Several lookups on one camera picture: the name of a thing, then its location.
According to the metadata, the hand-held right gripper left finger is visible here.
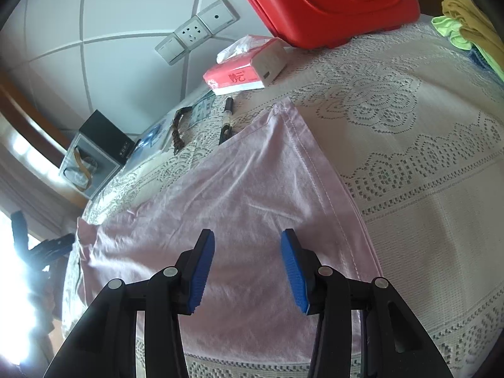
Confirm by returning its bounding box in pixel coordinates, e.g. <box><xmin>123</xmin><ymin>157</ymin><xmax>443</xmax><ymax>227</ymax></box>
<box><xmin>43</xmin><ymin>228</ymin><xmax>216</xmax><ymax>378</ymax></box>

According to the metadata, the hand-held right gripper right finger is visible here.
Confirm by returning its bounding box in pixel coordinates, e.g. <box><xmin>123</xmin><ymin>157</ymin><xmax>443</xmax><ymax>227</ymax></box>
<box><xmin>280</xmin><ymin>228</ymin><xmax>453</xmax><ymax>378</ymax></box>

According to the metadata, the pink garment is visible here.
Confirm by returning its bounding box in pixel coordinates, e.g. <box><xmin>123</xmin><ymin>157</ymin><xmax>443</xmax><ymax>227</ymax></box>
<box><xmin>76</xmin><ymin>96</ymin><xmax>384</xmax><ymax>363</ymax></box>

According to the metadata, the black and grey box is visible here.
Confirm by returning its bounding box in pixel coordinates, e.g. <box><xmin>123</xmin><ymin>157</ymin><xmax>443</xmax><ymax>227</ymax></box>
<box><xmin>59</xmin><ymin>132</ymin><xmax>123</xmax><ymax>200</ymax></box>

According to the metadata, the blue printed leaflet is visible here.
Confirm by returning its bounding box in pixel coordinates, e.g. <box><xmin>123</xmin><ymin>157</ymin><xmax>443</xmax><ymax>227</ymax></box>
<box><xmin>134</xmin><ymin>123</ymin><xmax>168</xmax><ymax>153</ymax></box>

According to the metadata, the black pen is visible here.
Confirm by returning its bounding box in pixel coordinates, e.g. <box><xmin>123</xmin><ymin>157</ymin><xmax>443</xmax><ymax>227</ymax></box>
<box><xmin>219</xmin><ymin>96</ymin><xmax>236</xmax><ymax>146</ymax></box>

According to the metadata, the white lace tablecloth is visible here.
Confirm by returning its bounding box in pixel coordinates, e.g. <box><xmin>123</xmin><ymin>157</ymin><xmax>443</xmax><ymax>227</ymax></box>
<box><xmin>62</xmin><ymin>19</ymin><xmax>504</xmax><ymax>378</ymax></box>

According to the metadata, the green printed card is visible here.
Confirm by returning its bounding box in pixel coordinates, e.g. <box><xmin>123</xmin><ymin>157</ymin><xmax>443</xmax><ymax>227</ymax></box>
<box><xmin>191</xmin><ymin>91</ymin><xmax>215</xmax><ymax>122</ymax></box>

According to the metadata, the red and white tissue pack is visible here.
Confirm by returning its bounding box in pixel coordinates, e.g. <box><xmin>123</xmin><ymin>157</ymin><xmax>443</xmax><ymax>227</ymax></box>
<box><xmin>202</xmin><ymin>35</ymin><xmax>288</xmax><ymax>96</ymax></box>

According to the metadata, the red plastic case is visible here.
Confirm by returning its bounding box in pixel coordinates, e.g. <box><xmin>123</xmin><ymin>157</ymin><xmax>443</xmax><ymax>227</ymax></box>
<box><xmin>226</xmin><ymin>0</ymin><xmax>421</xmax><ymax>50</ymax></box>

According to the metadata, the light green garment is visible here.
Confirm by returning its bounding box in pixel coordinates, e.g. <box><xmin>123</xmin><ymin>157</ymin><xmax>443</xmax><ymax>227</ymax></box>
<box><xmin>432</xmin><ymin>15</ymin><xmax>504</xmax><ymax>78</ymax></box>

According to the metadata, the yellow garment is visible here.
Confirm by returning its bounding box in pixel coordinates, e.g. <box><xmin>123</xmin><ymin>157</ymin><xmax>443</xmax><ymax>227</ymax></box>
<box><xmin>441</xmin><ymin>0</ymin><xmax>504</xmax><ymax>63</ymax></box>

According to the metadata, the wooden bed frame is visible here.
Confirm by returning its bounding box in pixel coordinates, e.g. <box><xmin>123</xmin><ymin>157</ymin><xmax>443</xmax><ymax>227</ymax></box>
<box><xmin>0</xmin><ymin>74</ymin><xmax>88</xmax><ymax>210</ymax></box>

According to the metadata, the brown braided cord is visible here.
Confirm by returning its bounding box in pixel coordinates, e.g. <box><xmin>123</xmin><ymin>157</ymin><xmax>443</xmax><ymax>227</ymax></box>
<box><xmin>171</xmin><ymin>106</ymin><xmax>193</xmax><ymax>157</ymax></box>

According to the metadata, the white wall socket panel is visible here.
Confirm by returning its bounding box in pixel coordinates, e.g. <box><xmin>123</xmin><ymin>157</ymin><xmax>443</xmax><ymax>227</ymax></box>
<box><xmin>154</xmin><ymin>0</ymin><xmax>240</xmax><ymax>66</ymax></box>

